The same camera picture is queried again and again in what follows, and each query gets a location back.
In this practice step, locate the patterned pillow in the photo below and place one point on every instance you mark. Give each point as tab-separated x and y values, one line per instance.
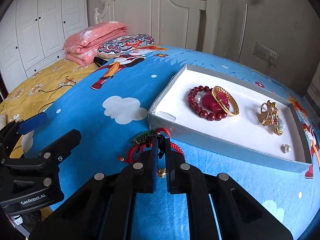
122	44

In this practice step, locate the white bed headboard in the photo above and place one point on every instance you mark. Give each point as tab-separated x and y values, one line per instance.
170	22

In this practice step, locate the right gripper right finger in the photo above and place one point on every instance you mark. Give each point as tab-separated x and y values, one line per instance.
171	158

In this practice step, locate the folded pink quilt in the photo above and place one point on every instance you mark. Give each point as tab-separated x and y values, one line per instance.
82	47

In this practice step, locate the double ring flower brooch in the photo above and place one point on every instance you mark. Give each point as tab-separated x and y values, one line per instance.
266	114

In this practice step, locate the grey white jewelry tray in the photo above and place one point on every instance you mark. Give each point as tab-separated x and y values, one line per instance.
241	137

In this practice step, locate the metal pole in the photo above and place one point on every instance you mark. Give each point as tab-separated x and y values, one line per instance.
242	35

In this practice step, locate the yellow floral bedsheet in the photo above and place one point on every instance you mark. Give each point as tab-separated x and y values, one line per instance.
62	91

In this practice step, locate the blue cartoon tablecloth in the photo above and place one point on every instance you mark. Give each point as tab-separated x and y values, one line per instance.
128	86

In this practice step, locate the white wardrobe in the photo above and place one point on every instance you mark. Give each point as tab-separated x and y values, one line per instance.
33	33

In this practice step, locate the red flower hair clip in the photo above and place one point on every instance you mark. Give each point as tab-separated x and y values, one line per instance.
210	103

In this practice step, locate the gold bangle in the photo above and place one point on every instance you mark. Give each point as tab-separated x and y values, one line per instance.
233	109

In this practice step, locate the pale jade pendant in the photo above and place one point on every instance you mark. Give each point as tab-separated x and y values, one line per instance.
281	125

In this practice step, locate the ship print curtain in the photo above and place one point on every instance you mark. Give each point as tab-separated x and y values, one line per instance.
313	93

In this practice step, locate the wall switch and socket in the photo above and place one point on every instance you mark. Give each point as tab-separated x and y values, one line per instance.
266	54

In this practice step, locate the white pearl with cap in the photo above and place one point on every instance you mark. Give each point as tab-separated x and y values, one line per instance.
286	148

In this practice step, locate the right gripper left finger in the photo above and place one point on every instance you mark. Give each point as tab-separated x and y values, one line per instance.
152	166

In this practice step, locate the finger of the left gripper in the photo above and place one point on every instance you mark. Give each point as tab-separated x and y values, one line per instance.
53	154
11	133

